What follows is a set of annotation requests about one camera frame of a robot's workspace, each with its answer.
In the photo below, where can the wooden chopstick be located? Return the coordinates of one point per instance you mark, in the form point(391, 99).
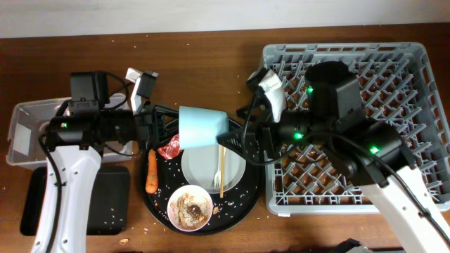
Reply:
point(221, 189)

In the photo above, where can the grey plastic dishwasher rack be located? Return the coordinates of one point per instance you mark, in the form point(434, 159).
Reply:
point(397, 87)

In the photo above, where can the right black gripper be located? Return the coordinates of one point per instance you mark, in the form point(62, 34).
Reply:
point(254, 131)

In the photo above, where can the orange carrot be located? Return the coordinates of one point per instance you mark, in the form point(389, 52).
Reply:
point(152, 176)

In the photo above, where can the black rectangular tray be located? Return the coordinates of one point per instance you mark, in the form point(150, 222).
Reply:
point(108, 207)

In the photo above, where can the white bowl with leftovers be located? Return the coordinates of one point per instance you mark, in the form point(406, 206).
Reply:
point(189, 208)

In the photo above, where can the red snack wrapper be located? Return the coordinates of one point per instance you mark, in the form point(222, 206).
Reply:
point(172, 149)

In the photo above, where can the grey round plate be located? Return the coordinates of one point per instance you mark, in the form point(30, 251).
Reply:
point(199, 166)

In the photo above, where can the light blue cup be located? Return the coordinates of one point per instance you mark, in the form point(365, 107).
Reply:
point(200, 127)

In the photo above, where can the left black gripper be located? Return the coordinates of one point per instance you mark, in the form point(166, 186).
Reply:
point(147, 122)

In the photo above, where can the clear plastic bin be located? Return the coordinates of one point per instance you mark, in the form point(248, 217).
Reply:
point(24, 137)

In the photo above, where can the nut shell on table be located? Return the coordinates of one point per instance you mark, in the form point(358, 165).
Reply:
point(124, 241)

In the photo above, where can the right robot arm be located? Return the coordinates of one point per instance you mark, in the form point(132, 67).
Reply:
point(370, 153)

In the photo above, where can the white plastic fork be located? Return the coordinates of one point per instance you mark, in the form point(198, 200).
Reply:
point(216, 182)

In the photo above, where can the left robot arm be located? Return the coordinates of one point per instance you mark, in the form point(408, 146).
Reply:
point(65, 210)

